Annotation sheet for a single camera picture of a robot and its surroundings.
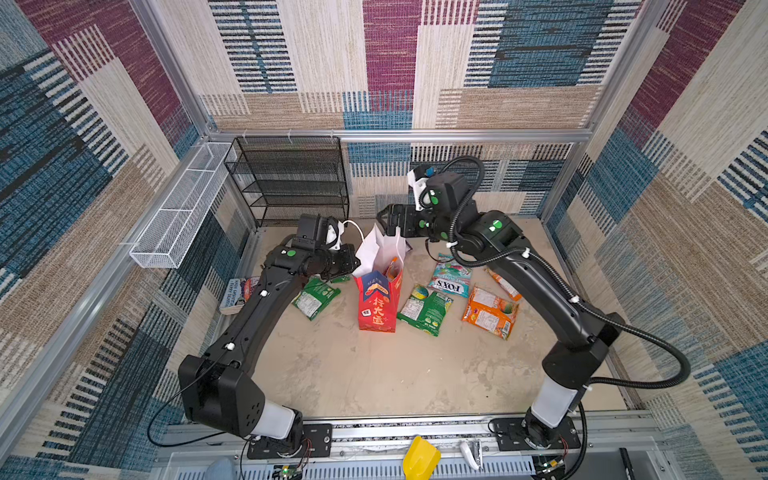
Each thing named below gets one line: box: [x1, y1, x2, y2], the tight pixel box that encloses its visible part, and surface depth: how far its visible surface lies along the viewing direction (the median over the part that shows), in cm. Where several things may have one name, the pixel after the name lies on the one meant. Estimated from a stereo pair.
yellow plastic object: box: [403, 436, 442, 480], surface depth 71 cm
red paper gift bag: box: [353, 224, 411, 333], surface depth 83 cm
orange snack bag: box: [461, 286, 519, 340], surface depth 94 cm
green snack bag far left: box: [292, 275, 350, 321], surface depth 96 cm
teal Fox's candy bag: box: [428, 253, 472, 298], surface depth 101 cm
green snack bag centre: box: [398, 285, 454, 337], surface depth 96 cm
